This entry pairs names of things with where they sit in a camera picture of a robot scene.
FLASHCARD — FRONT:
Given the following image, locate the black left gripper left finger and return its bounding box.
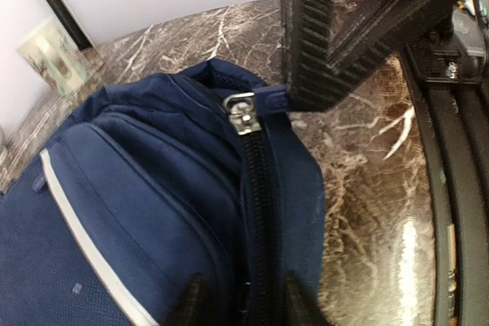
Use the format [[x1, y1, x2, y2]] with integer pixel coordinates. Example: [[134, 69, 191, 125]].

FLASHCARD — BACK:
[[164, 273, 209, 326]]

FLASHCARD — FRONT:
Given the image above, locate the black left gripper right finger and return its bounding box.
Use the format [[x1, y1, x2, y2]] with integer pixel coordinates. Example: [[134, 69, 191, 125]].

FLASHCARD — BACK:
[[284, 271, 330, 326]]

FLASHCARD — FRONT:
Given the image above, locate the navy blue student backpack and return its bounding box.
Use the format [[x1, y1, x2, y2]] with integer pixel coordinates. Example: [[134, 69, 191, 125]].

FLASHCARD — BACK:
[[1, 59, 325, 325]]

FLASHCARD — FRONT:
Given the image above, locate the cream coral pattern mug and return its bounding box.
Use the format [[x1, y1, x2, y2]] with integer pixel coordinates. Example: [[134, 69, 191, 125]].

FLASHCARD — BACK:
[[17, 18, 88, 95]]

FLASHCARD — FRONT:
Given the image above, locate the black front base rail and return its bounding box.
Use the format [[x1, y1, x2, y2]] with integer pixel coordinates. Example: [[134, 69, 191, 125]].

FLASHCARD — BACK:
[[400, 41, 488, 325]]

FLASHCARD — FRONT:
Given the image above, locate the black enclosure corner post right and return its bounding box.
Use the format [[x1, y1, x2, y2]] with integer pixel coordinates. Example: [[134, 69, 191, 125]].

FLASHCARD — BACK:
[[45, 0, 93, 50]]

